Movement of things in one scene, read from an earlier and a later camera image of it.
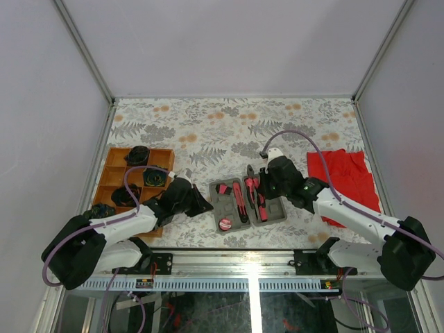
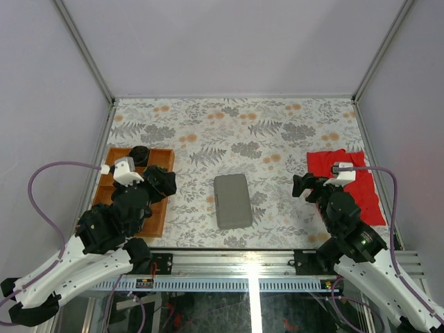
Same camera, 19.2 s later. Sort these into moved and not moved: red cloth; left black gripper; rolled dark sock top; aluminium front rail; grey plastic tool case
Moved: left black gripper; grey plastic tool case
Not moved: aluminium front rail; rolled dark sock top; red cloth
